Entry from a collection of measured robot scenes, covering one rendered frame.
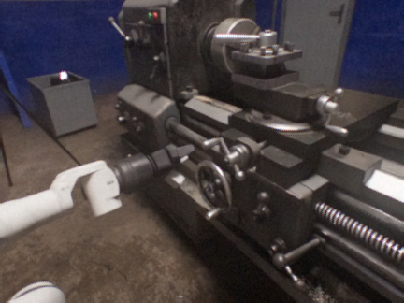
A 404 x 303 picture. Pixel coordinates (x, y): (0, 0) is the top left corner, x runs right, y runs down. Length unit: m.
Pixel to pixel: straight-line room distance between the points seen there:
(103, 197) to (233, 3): 1.22
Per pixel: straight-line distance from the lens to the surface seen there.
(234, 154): 0.83
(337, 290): 1.16
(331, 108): 0.87
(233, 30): 1.33
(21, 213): 0.62
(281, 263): 0.83
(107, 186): 0.68
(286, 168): 0.81
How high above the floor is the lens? 1.30
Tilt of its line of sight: 27 degrees down
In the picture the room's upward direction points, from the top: 3 degrees counter-clockwise
